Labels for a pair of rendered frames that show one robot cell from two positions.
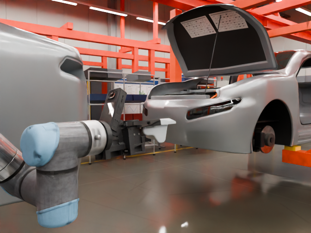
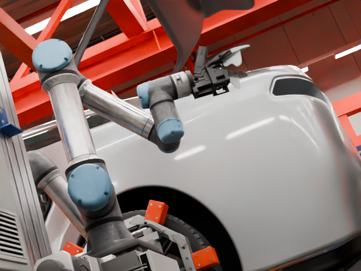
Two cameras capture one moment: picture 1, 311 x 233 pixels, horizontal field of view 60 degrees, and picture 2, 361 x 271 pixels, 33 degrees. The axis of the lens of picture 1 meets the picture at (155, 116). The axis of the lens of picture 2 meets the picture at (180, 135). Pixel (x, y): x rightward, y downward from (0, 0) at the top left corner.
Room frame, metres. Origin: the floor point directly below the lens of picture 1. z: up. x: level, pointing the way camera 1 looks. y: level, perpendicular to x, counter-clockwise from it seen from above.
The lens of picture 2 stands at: (-0.66, -1.00, 0.43)
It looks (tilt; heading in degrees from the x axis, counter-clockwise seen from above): 21 degrees up; 45
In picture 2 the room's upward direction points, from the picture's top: 20 degrees counter-clockwise
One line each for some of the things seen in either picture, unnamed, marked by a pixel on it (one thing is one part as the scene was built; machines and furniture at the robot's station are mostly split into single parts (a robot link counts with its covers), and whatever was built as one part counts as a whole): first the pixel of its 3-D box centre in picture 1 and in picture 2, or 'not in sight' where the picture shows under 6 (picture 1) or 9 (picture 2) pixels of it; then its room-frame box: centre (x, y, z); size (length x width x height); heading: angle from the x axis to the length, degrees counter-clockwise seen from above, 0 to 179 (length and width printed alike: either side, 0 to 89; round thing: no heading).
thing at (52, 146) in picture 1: (56, 144); (157, 93); (0.51, 0.19, 1.21); 0.11 x 0.08 x 0.09; 142
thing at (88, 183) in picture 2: not in sight; (72, 125); (0.30, 0.35, 1.19); 0.15 x 0.12 x 0.55; 52
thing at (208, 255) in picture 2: not in sight; (205, 258); (1.10, 0.85, 0.85); 0.09 x 0.08 x 0.07; 127
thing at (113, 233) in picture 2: not in sight; (108, 240); (0.39, 0.46, 0.87); 0.15 x 0.15 x 0.10
